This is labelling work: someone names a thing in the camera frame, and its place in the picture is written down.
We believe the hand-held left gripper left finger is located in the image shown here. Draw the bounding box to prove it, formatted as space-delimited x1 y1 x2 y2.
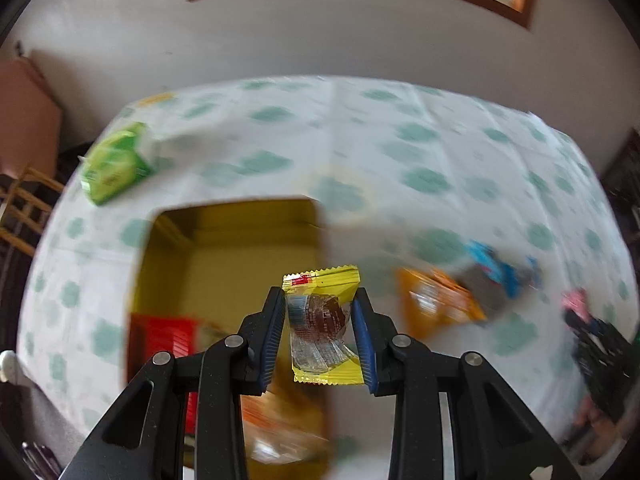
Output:
60 286 287 480

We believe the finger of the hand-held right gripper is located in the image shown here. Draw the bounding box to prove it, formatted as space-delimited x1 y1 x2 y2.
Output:
564 307 606 361

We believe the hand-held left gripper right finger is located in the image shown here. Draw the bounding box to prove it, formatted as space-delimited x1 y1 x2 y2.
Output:
350 287 583 480

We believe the pink snack packet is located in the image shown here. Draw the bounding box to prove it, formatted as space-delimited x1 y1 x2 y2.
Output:
561 287 591 321

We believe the yellow jelly packet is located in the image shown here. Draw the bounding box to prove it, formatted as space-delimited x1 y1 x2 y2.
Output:
282 264 365 386

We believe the blue cookie packet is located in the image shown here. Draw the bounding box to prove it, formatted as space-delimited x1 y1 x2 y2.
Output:
520 255 546 291
467 241 521 298

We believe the orange snack packet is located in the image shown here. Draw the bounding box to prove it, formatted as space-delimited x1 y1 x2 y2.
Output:
397 266 487 338

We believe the clear packet of fried twists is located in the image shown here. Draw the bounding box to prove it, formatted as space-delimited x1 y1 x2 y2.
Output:
242 390 331 466

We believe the red tin box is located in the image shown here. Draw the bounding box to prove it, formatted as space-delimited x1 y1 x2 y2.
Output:
122 195 336 480

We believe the dark green snack packet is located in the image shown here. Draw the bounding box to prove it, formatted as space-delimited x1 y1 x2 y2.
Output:
457 265 511 321

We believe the red snack packet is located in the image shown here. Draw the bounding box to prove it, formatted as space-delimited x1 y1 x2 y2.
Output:
131 312 201 436

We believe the person's right forearm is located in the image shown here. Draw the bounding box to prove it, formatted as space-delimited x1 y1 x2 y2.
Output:
562 395 628 466

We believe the dark wooden chair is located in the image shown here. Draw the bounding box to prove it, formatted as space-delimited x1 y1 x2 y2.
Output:
600 130 640 241

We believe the cloud print tablecloth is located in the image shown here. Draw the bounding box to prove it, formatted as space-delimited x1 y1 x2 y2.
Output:
15 76 638 480

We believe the green tissue pack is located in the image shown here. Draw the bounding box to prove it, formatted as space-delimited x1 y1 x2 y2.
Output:
81 122 153 206

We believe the light wooden chair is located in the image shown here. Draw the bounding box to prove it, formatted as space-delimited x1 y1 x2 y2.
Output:
0 167 66 256

